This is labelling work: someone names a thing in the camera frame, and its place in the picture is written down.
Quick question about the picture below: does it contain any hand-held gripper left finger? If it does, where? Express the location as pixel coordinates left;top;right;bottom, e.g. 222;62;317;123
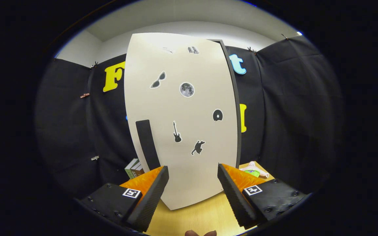
79;166;169;232

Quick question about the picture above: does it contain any beige cabinet door black handle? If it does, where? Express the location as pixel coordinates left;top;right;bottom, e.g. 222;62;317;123
124;32;239;210

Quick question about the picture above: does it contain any dark grey cabinet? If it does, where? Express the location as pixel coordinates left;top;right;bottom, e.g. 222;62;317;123
209;39;242;169

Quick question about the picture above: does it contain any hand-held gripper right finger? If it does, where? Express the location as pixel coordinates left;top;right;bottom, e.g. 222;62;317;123
217;163;308;230

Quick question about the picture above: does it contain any green and white plush toy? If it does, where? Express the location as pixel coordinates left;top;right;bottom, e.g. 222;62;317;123
240;161;270;178

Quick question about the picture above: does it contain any black backdrop cloth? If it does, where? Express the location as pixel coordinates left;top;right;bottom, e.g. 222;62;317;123
35;34;345;204

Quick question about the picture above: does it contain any green and white book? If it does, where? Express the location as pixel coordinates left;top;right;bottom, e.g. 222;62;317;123
125;158;141;179

